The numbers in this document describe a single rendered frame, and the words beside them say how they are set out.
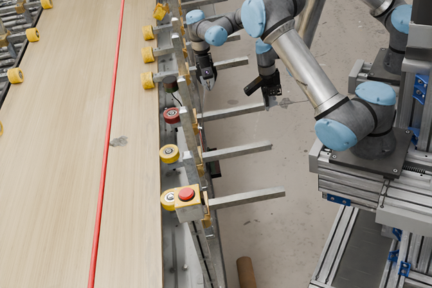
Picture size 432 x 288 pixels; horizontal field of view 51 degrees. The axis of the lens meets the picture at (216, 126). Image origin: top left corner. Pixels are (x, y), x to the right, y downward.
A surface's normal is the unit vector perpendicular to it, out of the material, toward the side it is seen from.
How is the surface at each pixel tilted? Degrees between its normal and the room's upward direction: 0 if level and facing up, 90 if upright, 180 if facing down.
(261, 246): 0
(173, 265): 0
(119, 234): 0
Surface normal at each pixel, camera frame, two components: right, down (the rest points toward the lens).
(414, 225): -0.47, 0.62
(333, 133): -0.71, 0.58
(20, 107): -0.15, -0.76
